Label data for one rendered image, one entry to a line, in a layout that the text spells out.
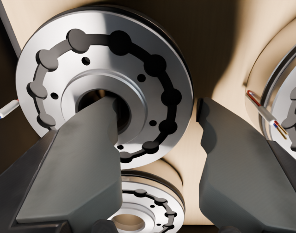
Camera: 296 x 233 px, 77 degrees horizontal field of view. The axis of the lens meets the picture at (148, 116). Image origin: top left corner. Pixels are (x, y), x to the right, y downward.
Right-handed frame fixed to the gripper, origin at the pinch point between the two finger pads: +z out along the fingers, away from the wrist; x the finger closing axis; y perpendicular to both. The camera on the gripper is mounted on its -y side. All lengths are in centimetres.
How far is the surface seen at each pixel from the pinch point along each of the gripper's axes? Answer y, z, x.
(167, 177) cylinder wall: 7.5, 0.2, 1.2
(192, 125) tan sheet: 3.3, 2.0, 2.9
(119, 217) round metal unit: 12.6, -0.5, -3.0
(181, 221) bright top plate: 11.6, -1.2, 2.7
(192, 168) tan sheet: 8.3, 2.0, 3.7
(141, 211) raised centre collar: 9.5, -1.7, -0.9
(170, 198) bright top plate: 8.3, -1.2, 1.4
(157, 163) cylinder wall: 7.0, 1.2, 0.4
